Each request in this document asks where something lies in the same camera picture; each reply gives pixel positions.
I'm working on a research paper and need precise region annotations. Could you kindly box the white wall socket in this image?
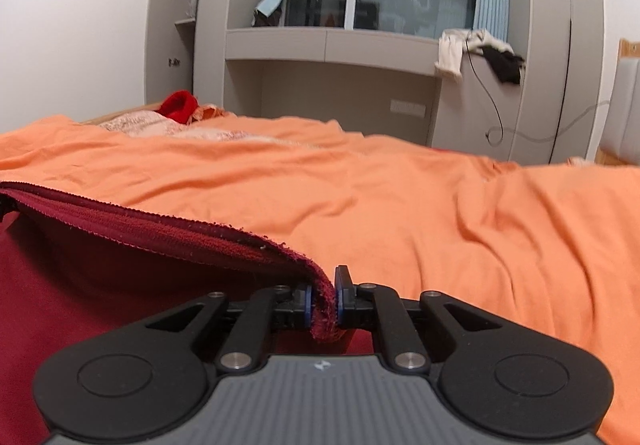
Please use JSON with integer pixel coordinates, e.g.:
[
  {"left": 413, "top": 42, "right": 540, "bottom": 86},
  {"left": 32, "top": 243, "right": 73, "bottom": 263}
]
[{"left": 390, "top": 100, "right": 427, "bottom": 118}]

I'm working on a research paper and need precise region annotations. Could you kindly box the pink patterned cloth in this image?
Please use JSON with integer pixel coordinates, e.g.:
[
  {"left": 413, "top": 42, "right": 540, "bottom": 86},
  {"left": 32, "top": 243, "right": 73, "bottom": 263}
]
[{"left": 97, "top": 109, "right": 281, "bottom": 146}]

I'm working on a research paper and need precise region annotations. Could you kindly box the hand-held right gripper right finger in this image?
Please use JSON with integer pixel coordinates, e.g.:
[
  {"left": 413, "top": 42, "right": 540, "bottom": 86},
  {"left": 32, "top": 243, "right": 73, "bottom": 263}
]
[{"left": 334, "top": 265, "right": 503, "bottom": 372}]

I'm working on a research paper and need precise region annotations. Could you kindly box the grey window sill unit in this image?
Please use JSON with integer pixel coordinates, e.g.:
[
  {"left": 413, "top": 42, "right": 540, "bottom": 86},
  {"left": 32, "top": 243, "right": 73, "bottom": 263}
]
[{"left": 225, "top": 27, "right": 443, "bottom": 148}]

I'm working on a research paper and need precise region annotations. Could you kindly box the black cloth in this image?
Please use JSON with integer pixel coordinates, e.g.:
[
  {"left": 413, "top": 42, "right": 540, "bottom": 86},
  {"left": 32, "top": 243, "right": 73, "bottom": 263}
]
[{"left": 481, "top": 45, "right": 527, "bottom": 86}]

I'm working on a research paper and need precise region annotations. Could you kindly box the black cable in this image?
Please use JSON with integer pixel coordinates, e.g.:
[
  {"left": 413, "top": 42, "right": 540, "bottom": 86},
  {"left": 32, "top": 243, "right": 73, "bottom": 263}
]
[{"left": 462, "top": 37, "right": 612, "bottom": 146}]

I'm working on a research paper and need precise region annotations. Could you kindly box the bright red cloth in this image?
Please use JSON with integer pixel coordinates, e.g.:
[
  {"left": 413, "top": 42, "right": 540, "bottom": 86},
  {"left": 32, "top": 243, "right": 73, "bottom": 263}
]
[{"left": 157, "top": 91, "right": 201, "bottom": 124}]

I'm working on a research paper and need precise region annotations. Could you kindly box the grey padded wooden headboard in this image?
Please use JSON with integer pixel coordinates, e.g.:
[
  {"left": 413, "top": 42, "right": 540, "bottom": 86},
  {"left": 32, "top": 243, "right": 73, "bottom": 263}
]
[{"left": 595, "top": 39, "right": 640, "bottom": 166}]

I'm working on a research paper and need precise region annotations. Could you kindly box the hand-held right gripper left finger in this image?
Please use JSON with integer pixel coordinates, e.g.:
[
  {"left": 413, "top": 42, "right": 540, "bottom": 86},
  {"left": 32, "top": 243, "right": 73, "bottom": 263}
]
[{"left": 145, "top": 286, "right": 317, "bottom": 373}]

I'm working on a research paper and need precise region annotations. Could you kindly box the grey wardrobe with open door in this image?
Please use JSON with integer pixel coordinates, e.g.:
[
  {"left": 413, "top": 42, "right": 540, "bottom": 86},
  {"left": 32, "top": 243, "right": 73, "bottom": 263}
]
[{"left": 145, "top": 0, "right": 231, "bottom": 116}]

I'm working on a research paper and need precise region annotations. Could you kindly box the white cloth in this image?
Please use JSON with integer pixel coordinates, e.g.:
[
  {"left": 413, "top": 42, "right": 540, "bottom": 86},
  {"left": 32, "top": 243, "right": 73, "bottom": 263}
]
[{"left": 434, "top": 28, "right": 513, "bottom": 82}]

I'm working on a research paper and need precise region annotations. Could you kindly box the orange duvet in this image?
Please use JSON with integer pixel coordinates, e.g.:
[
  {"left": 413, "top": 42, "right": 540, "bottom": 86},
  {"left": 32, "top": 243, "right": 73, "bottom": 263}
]
[{"left": 0, "top": 114, "right": 640, "bottom": 445}]

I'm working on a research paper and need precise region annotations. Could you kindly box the tall grey cabinet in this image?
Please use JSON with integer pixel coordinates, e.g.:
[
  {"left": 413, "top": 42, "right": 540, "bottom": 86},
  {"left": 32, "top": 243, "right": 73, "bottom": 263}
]
[{"left": 430, "top": 0, "right": 621, "bottom": 164}]

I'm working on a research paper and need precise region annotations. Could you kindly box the dark red sweater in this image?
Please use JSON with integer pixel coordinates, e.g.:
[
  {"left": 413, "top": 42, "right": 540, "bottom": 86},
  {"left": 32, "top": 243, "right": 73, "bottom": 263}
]
[{"left": 0, "top": 181, "right": 376, "bottom": 445}]

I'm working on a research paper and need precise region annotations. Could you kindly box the small orange cloth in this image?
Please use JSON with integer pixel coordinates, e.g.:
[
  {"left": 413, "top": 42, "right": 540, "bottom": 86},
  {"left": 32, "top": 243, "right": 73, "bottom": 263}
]
[{"left": 192, "top": 105, "right": 228, "bottom": 122}]

